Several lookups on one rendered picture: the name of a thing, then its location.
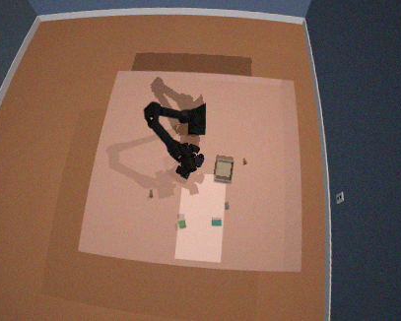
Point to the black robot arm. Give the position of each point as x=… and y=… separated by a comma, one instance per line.
x=174, y=148

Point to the teal rectangular block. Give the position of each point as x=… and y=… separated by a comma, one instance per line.
x=217, y=222

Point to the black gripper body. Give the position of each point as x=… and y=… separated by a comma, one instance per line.
x=180, y=169

